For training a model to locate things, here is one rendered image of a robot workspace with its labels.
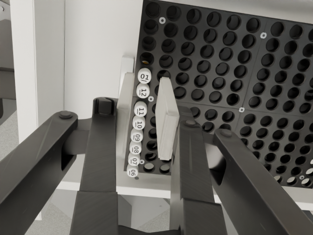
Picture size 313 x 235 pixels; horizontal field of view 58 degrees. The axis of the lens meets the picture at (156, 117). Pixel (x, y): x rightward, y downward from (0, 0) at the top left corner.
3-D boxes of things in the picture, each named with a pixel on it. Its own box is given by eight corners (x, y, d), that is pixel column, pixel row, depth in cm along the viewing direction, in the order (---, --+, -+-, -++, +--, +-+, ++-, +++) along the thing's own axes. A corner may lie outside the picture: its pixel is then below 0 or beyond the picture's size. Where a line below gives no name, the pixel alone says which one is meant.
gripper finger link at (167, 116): (166, 113, 15) (180, 115, 15) (160, 75, 21) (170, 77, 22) (158, 160, 16) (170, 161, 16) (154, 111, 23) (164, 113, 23)
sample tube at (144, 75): (148, 71, 30) (149, 85, 26) (137, 68, 30) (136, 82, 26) (151, 60, 29) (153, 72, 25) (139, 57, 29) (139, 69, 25)
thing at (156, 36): (123, 168, 32) (123, 171, 31) (143, -2, 24) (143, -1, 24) (140, 169, 32) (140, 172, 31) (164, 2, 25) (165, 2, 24)
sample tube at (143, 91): (137, 83, 30) (136, 98, 26) (137, 72, 30) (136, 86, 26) (148, 83, 30) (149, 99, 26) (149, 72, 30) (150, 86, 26)
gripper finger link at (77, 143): (110, 161, 14) (49, 155, 14) (119, 119, 19) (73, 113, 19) (112, 135, 14) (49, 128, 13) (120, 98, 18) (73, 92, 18)
